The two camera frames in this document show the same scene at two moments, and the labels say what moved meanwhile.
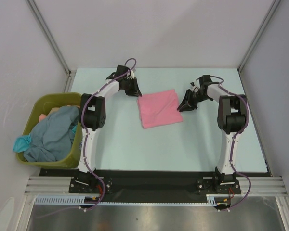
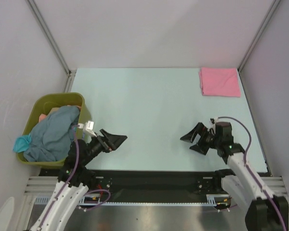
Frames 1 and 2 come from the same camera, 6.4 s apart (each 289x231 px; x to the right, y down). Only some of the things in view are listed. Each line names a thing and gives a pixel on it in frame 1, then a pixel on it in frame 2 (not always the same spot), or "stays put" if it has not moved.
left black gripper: (135, 88) to (110, 142)
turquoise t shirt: (21, 143) stays put
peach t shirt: (43, 117) stays put
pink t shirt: (159, 109) to (219, 82)
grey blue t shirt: (52, 138) stays put
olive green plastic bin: (46, 101) stays put
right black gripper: (187, 99) to (190, 136)
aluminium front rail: (259, 186) stays put
